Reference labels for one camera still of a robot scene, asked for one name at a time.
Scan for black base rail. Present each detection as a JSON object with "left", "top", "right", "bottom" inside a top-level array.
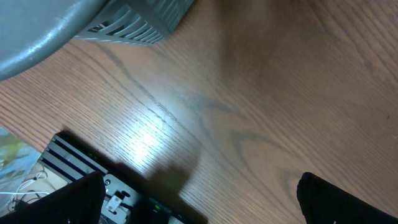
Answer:
[{"left": 39, "top": 131, "right": 208, "bottom": 224}]

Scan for white cables on floor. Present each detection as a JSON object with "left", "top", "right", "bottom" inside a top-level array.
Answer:
[{"left": 0, "top": 170, "right": 50, "bottom": 212}]

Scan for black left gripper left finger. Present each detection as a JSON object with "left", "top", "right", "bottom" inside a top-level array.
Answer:
[{"left": 1, "top": 171, "right": 105, "bottom": 224}]

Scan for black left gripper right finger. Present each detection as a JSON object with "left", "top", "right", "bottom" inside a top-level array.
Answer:
[{"left": 297, "top": 172, "right": 397, "bottom": 224}]

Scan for dark grey plastic basket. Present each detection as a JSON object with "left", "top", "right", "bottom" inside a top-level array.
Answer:
[{"left": 1, "top": 0, "right": 194, "bottom": 80}]

